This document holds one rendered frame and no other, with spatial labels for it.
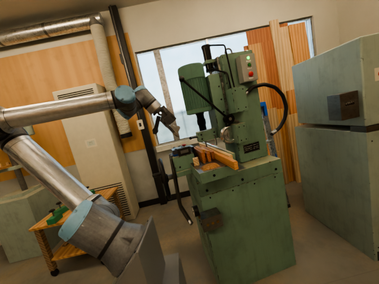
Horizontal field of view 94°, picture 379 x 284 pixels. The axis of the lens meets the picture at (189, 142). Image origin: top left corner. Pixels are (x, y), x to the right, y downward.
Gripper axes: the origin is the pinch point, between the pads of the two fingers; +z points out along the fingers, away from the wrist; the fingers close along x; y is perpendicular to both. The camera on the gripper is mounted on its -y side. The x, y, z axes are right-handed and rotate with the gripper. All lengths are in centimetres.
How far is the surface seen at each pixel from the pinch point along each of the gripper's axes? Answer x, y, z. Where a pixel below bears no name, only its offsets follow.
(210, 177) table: -26.6, -3.5, 23.6
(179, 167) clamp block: -4.0, -12.5, 14.7
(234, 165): -35.5, 8.5, 23.9
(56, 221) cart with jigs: 58, -126, -11
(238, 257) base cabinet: -14, -26, 83
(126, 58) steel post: 140, 29, -97
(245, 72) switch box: -9, 57, 0
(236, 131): -10.5, 27.9, 21.6
